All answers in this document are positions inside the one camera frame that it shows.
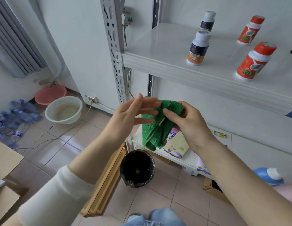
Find pink plastic case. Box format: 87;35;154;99
273;183;292;205

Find beige paper card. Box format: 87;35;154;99
169;130;190;156

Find purple detergent bag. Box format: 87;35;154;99
197;157;211;175
163;127;184;159

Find pack of water bottles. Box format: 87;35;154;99
0;99;43;148

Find person's left hand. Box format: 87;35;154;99
106;93;162;142

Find brown cardboard carton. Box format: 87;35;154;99
0;141;24;180
0;185;21;225

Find pale green plastic bucket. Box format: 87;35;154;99
45;96;83;125

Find grey floor cable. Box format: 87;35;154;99
14;101;93;151

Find person's right forearm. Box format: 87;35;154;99
197;138;292;226

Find blue detergent container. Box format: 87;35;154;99
253;167;285;186

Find green cleaning cloth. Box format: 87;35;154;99
141;96;185;152

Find person's right hand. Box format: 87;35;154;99
162;100;217;154

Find pink plastic basin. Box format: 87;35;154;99
35;84;67;106

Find electrical breaker box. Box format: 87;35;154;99
121;6;133;26

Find person's blue jeans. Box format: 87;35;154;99
122;207;186;226

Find black-lined trash bin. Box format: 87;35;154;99
119;149;156;189

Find row of green yellow stickers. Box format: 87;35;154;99
208;129;228;139

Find white bottle orange label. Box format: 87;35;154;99
199;11;217;32
186;30;212;66

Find white arm sleeve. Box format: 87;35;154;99
18;165;96;226

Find red cap white bottle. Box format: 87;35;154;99
235;41;277;82
237;15;266;46

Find white metal shelving unit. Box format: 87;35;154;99
99;0;292;184

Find white standing air conditioner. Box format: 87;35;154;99
0;0;66;87

